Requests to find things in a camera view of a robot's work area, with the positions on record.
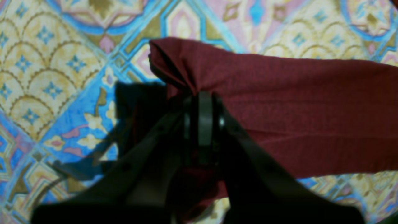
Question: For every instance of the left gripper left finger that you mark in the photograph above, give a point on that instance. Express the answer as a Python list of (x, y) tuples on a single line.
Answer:
[(143, 187)]

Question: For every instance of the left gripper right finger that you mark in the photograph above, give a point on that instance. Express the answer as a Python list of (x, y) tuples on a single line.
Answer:
[(259, 189)]

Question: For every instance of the dark red t-shirt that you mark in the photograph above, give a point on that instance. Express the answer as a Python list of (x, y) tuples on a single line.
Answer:
[(313, 117)]

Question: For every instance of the patterned tablecloth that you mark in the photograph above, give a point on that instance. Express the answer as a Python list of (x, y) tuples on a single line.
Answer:
[(61, 59)]

